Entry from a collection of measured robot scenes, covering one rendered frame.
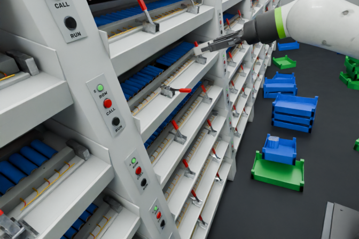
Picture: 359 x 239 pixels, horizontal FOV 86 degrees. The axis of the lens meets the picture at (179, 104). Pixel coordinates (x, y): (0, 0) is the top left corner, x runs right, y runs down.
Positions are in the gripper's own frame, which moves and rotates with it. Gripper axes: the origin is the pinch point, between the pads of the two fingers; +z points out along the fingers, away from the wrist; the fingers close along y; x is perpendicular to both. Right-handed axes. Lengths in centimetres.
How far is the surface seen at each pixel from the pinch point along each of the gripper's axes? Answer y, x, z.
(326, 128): 89, -109, -35
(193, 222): -34, -62, 15
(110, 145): -52, -3, 1
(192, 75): -11.3, -6.0, 2.4
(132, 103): -38.0, -1.2, 6.1
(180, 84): -19.1, -5.7, 3.2
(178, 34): -15.6, 9.0, -1.2
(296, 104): 97, -88, -17
